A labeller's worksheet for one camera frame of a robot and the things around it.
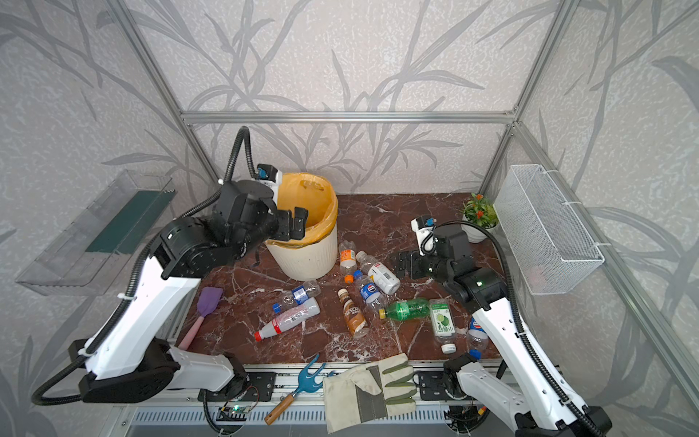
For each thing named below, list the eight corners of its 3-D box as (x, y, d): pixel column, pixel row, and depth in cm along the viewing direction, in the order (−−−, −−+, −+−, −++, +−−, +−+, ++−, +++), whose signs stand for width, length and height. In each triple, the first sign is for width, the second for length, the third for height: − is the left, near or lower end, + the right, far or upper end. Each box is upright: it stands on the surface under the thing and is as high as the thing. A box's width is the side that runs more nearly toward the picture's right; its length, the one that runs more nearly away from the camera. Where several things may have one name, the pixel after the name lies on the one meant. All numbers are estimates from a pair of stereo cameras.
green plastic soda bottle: (381, 325, 86) (382, 319, 82) (378, 311, 89) (378, 304, 85) (430, 316, 88) (433, 309, 84) (426, 303, 91) (428, 295, 87)
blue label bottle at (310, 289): (280, 322, 87) (275, 315, 83) (274, 309, 90) (269, 302, 86) (323, 295, 93) (321, 288, 89) (316, 284, 96) (313, 276, 92)
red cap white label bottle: (261, 347, 82) (255, 342, 78) (258, 335, 85) (252, 329, 80) (323, 313, 89) (321, 307, 85) (318, 303, 91) (316, 297, 87)
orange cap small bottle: (337, 285, 96) (336, 278, 91) (340, 248, 106) (339, 240, 102) (355, 285, 95) (355, 278, 91) (356, 248, 106) (356, 240, 102)
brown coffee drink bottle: (353, 342, 83) (352, 336, 79) (331, 300, 92) (329, 292, 88) (369, 333, 85) (369, 327, 81) (346, 292, 94) (345, 284, 90)
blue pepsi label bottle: (376, 316, 87) (376, 310, 84) (346, 283, 95) (346, 276, 91) (388, 304, 89) (389, 298, 86) (359, 273, 97) (358, 267, 94)
